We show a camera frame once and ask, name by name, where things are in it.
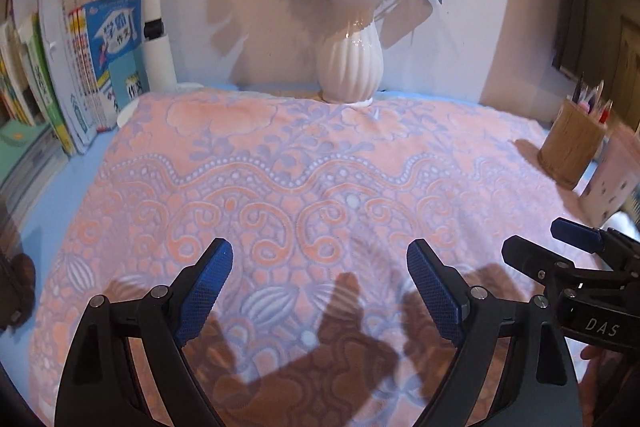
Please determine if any row of upright books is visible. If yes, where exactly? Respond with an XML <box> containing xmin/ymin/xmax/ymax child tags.
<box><xmin>0</xmin><ymin>0</ymin><xmax>151</xmax><ymax>158</ymax></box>

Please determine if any person right hand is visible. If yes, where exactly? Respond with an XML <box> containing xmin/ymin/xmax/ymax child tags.
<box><xmin>579</xmin><ymin>346</ymin><xmax>622</xmax><ymax>426</ymax></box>

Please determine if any pink lidded bin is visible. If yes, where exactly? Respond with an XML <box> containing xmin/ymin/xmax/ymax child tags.
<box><xmin>578</xmin><ymin>124</ymin><xmax>639</xmax><ymax>228</ymax></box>

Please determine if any wooden pen holder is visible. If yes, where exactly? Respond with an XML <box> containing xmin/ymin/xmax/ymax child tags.
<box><xmin>537</xmin><ymin>81</ymin><xmax>606</xmax><ymax>190</ymax></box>

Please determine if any pink patterned table mat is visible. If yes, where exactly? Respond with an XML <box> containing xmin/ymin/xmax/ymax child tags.
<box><xmin>28</xmin><ymin>90</ymin><xmax>593</xmax><ymax>426</ymax></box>

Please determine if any green book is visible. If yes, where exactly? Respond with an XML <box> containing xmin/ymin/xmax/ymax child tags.
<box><xmin>0</xmin><ymin>119</ymin><xmax>51</xmax><ymax>183</ymax></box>

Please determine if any white desk lamp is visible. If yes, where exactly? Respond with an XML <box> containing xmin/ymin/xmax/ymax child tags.
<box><xmin>117</xmin><ymin>0</ymin><xmax>204</xmax><ymax>128</ymax></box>

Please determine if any white ribbed vase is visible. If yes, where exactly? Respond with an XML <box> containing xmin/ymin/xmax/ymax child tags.
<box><xmin>316</xmin><ymin>0</ymin><xmax>384</xmax><ymax>107</ymax></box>

